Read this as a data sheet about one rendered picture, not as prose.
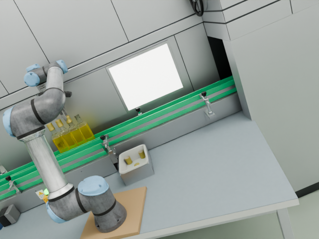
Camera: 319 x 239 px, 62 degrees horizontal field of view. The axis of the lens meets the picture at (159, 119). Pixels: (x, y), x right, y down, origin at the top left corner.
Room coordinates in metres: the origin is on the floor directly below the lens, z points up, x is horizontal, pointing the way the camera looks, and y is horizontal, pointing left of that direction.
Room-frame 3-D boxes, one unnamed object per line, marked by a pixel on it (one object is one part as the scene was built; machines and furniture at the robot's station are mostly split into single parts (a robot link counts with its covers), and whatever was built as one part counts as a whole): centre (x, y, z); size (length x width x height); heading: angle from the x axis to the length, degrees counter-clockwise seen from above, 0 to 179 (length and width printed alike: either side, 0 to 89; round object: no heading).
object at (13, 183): (1.42, 0.94, 0.94); 0.07 x 0.04 x 0.13; 179
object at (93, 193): (1.01, 0.39, 0.94); 0.13 x 0.12 x 0.14; 93
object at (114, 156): (1.48, 0.35, 0.85); 0.09 x 0.04 x 0.07; 179
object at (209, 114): (1.45, -0.30, 0.90); 0.17 x 0.05 x 0.23; 179
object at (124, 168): (1.36, 0.23, 0.80); 0.22 x 0.17 x 0.09; 179
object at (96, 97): (1.72, 0.20, 1.15); 0.90 x 0.03 x 0.34; 89
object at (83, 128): (1.59, 0.46, 0.99); 0.06 x 0.06 x 0.21; 0
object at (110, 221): (1.01, 0.39, 0.82); 0.15 x 0.15 x 0.10
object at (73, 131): (1.59, 0.51, 0.99); 0.06 x 0.06 x 0.21; 0
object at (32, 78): (1.49, 0.51, 1.45); 0.11 x 0.11 x 0.08; 3
